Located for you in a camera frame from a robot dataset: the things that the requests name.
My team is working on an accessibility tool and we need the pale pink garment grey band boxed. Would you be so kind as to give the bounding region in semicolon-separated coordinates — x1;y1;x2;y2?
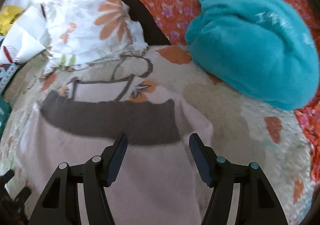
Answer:
16;76;213;224

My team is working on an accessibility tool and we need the yellow plastic bag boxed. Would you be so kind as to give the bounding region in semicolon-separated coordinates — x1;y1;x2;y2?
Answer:
0;5;24;36

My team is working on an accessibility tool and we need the light blue game box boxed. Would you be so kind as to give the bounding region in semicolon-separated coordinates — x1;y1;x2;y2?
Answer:
0;63;18;94

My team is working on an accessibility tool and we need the patterned heart bedspread quilt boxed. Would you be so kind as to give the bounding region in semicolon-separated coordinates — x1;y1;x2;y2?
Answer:
1;47;315;224

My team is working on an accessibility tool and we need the white floral pillow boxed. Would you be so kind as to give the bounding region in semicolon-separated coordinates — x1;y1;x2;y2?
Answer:
43;0;148;75

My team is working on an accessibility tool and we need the white plastic bag red print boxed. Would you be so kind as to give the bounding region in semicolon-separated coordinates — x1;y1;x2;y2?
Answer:
1;0;51;64

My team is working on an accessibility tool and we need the green cardboard box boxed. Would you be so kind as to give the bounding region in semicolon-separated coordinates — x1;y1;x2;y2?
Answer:
0;98;11;137

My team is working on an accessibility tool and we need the teal fleece bundle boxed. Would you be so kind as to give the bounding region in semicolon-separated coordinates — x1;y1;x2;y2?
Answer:
185;0;319;111

